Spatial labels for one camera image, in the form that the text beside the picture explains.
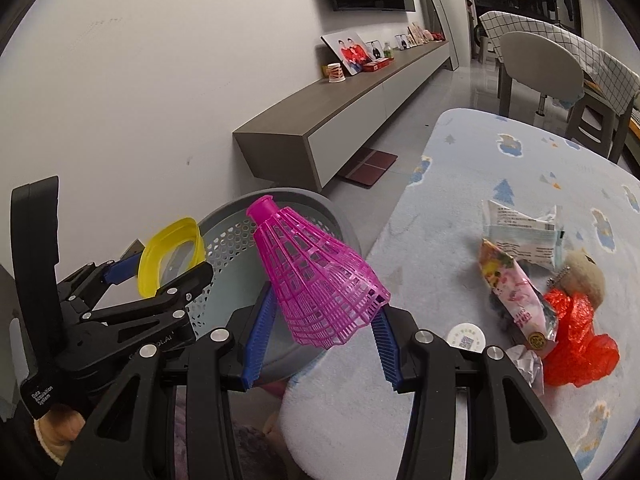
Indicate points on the pink plastic shuttlecock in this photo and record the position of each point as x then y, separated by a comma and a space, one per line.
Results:
325, 290

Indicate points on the red flat box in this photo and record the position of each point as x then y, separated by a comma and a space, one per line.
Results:
375, 65

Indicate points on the light blue patterned table cover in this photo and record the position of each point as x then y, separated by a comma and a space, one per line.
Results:
342, 420

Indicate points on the grey round back chair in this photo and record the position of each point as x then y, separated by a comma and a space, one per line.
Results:
542, 65

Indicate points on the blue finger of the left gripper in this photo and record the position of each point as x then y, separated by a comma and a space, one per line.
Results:
122, 270
174, 295

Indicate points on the green small bottle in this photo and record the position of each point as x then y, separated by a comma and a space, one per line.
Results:
388, 51

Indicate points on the beige plush ball keychain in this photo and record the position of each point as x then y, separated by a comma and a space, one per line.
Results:
580, 274

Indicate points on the white round bottle cap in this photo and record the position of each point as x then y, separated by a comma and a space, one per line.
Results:
467, 336

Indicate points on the person's left hand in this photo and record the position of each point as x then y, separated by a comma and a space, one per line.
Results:
57, 430

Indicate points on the white paper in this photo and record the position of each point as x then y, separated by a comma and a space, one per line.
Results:
530, 366

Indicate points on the dark red bathroom scale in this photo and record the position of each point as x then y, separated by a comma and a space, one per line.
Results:
366, 167

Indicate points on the leaning tall mirror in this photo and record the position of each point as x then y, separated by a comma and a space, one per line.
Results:
444, 25

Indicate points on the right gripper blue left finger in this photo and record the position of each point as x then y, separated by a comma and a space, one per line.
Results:
131, 433

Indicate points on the light blue wipes packet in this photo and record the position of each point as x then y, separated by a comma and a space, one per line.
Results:
536, 240

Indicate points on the checkered cloth covered table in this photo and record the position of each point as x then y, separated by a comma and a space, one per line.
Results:
598, 89

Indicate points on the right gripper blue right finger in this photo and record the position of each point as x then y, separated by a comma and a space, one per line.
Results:
510, 433

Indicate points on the grey perforated trash basket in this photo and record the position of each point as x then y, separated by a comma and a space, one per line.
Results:
230, 250

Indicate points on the family photo frame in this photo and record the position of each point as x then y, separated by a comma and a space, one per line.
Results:
350, 50

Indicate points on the pink snack wrapper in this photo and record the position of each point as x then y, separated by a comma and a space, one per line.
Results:
506, 279

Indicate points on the small photo frame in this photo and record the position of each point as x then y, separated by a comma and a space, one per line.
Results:
376, 50

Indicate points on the red striped paper cup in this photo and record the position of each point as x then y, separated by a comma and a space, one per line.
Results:
334, 73

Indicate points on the long floating tv cabinet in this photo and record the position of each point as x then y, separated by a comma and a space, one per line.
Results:
307, 138

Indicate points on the red plastic bag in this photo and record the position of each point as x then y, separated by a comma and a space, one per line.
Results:
580, 356

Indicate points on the wall power socket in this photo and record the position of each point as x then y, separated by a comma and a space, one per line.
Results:
135, 248

